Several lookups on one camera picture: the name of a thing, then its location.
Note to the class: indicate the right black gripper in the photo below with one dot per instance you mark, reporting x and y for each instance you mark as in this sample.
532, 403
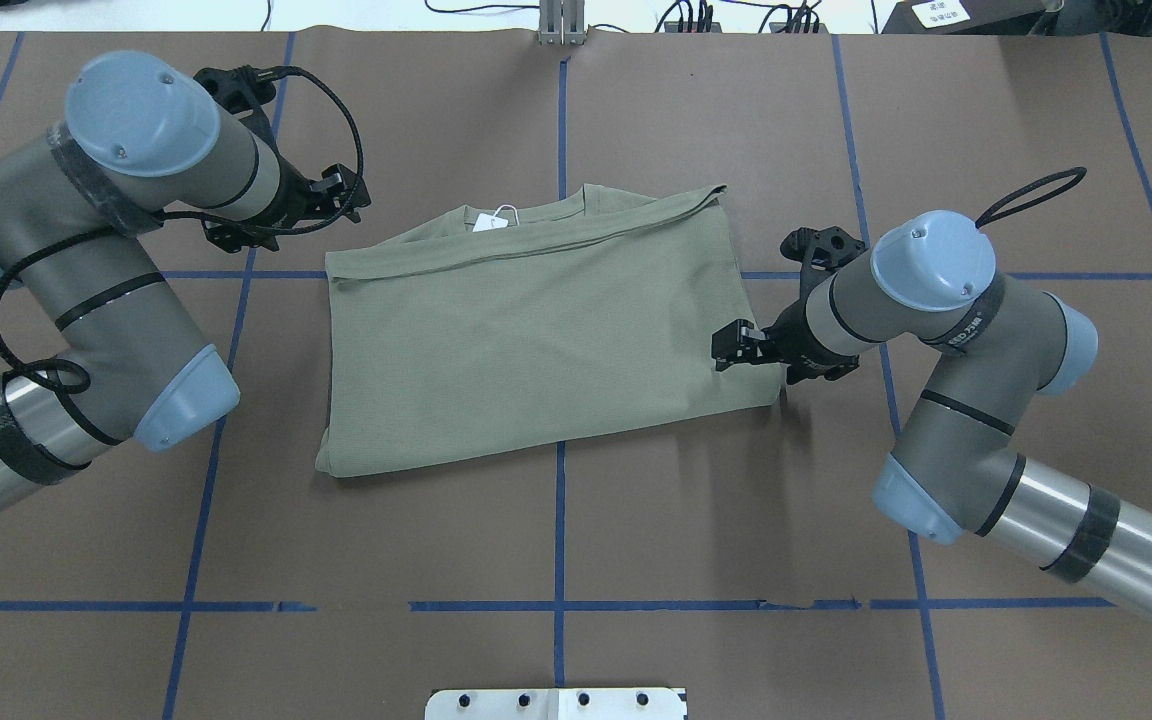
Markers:
789, 332

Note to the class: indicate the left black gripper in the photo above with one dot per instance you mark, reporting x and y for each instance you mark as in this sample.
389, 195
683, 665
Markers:
293, 200

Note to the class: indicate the olive green long-sleeve shirt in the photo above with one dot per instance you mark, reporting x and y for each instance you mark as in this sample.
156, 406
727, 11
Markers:
585, 317

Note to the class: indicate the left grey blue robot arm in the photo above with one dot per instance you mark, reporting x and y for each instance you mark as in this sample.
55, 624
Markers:
98, 348

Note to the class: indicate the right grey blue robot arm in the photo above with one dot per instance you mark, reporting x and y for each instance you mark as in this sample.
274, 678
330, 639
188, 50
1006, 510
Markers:
1001, 343

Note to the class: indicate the white paper hang tag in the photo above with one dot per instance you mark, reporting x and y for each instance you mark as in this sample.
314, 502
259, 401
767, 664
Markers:
504, 216

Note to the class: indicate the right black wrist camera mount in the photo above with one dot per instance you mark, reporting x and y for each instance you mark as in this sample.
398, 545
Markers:
821, 253

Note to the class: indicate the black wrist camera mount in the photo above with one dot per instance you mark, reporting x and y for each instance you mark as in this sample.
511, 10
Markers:
243, 92
821, 253

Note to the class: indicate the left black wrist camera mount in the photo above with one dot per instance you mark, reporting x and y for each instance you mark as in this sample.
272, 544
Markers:
243, 92

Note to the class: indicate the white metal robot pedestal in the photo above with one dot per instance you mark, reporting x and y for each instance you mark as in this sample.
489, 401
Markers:
559, 703

